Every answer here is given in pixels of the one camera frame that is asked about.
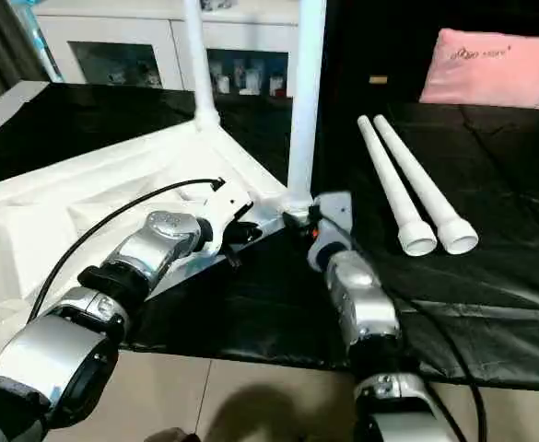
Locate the white plastic table leg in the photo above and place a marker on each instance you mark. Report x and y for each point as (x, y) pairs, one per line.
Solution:
(393, 184)
(200, 64)
(306, 92)
(426, 184)

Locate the white plastic table top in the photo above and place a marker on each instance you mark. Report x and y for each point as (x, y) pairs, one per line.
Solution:
(66, 203)

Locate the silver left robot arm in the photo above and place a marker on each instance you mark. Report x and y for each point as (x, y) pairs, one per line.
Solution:
(149, 244)

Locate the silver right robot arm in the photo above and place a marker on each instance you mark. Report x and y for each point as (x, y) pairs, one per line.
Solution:
(361, 304)

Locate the black work mat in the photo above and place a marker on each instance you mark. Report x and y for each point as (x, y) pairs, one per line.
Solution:
(269, 304)

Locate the dark robot foot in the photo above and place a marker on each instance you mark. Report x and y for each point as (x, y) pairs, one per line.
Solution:
(172, 436)

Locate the black furniture with yellow label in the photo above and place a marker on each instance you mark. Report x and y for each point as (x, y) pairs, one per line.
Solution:
(380, 41)

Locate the dark ornament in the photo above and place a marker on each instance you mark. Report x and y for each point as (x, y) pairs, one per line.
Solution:
(216, 5)

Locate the white cabinet with glass doors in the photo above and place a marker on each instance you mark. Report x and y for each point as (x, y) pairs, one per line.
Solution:
(112, 32)

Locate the pink pillow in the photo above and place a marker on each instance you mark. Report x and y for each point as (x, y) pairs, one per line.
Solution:
(495, 69)

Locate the grey curtain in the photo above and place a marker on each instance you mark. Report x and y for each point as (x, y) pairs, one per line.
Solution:
(6, 37)

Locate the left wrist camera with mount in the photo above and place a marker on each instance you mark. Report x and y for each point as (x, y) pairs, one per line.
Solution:
(228, 204)

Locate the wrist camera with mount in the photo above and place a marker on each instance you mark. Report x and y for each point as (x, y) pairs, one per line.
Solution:
(335, 210)
(228, 204)

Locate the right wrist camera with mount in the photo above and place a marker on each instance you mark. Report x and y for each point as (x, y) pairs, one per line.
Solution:
(335, 210)

